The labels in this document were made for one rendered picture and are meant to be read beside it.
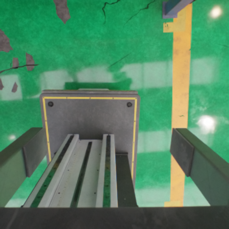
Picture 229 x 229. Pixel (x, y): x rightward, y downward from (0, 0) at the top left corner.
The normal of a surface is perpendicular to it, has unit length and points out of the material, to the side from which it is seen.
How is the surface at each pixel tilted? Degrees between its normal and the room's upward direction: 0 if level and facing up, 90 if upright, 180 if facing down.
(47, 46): 0
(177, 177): 0
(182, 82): 0
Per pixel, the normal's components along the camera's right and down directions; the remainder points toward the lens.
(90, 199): 0.01, -0.96
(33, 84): 0.02, 0.28
